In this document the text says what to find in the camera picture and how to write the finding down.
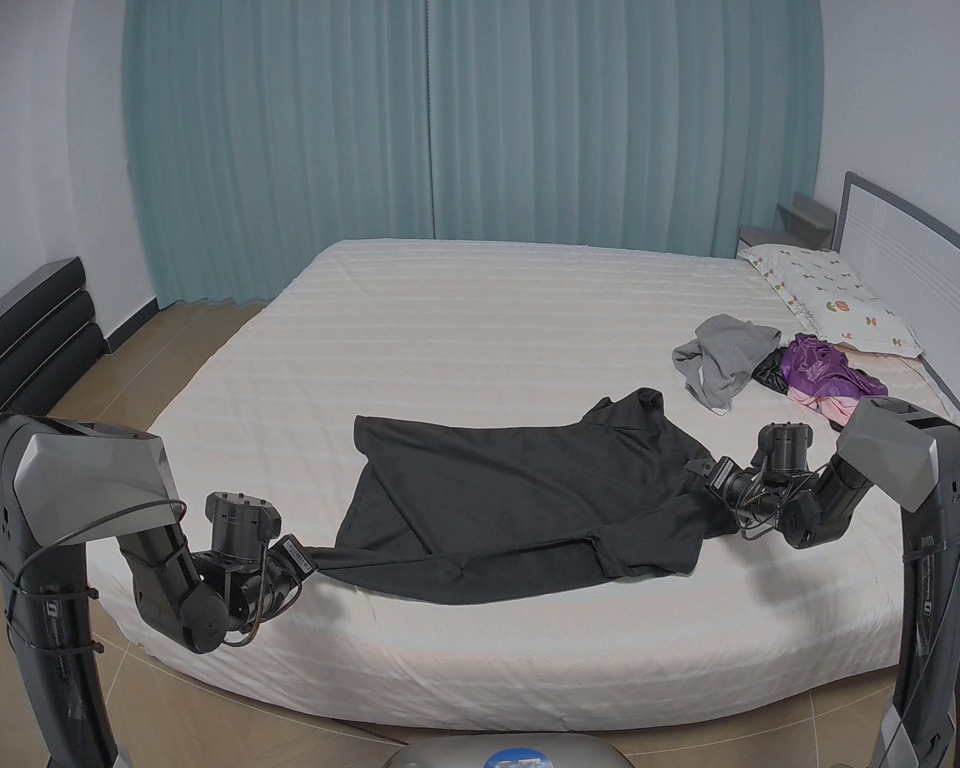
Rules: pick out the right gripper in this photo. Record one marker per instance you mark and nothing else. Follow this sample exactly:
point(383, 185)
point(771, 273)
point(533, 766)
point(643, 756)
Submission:
point(733, 484)

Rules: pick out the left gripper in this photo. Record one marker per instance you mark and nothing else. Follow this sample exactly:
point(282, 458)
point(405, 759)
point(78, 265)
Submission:
point(285, 574)

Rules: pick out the black long-sleeved top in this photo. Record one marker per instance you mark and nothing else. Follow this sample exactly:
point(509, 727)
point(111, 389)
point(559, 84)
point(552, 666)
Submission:
point(525, 495)

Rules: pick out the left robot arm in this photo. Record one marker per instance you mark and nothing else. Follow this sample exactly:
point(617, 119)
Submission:
point(90, 472)

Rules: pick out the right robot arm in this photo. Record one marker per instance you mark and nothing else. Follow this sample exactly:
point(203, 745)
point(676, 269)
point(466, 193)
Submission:
point(885, 450)

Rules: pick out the bed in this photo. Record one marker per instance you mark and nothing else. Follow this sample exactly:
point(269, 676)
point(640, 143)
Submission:
point(487, 315)

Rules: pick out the grey garment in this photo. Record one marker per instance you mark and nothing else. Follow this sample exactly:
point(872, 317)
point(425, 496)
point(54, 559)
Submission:
point(727, 352)

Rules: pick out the black shiny garment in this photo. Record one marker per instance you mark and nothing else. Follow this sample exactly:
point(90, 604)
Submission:
point(769, 371)

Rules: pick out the pink garment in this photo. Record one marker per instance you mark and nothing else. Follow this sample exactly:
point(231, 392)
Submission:
point(829, 409)

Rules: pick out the purple garment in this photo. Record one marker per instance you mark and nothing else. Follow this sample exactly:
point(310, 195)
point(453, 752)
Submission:
point(817, 367)

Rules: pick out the white printed pillow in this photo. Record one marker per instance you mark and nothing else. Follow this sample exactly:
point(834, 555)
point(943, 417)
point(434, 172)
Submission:
point(832, 296)

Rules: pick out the grey bedside table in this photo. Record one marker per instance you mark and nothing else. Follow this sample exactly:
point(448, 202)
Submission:
point(795, 225)

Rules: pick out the black chest of drawers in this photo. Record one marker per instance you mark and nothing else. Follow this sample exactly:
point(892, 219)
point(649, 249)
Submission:
point(45, 330)

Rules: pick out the blue-green curtain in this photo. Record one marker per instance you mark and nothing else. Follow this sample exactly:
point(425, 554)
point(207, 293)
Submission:
point(622, 120)
point(285, 150)

